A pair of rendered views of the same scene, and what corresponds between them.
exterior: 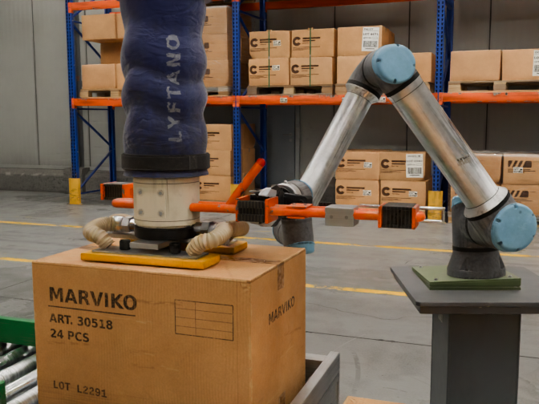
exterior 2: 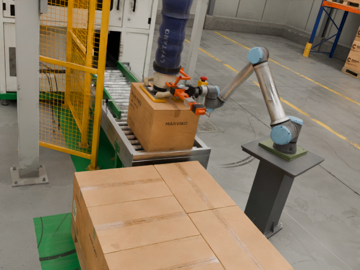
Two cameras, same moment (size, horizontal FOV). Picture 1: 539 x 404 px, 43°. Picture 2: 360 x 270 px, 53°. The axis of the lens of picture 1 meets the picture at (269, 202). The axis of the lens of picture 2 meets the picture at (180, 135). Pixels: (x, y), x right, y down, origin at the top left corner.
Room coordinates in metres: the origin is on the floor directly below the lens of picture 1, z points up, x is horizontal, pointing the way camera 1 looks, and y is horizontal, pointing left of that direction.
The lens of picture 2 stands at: (-0.33, -1.77, 2.00)
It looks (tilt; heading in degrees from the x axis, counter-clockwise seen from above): 26 degrees down; 40
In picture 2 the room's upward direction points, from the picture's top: 11 degrees clockwise
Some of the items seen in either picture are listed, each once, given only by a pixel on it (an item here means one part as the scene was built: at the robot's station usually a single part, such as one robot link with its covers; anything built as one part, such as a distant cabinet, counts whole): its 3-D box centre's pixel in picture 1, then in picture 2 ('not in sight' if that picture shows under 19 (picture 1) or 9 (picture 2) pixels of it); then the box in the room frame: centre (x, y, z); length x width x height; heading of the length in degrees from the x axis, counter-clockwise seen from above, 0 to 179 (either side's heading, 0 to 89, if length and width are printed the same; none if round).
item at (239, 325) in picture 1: (176, 327); (160, 116); (1.75, 0.25, 0.75); 0.60 x 0.40 x 0.40; 69
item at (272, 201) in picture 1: (257, 208); (177, 90); (1.66, 0.03, 1.08); 0.10 x 0.08 x 0.06; 161
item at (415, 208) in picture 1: (399, 216); (197, 109); (1.54, -0.30, 1.08); 0.08 x 0.07 x 0.05; 71
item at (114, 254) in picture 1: (149, 251); (152, 91); (1.65, 0.30, 0.98); 0.34 x 0.10 x 0.05; 71
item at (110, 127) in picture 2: not in sight; (97, 105); (1.71, 1.13, 0.50); 2.31 x 0.05 x 0.19; 70
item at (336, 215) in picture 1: (342, 215); (189, 102); (1.59, -0.17, 1.07); 0.07 x 0.07 x 0.04; 71
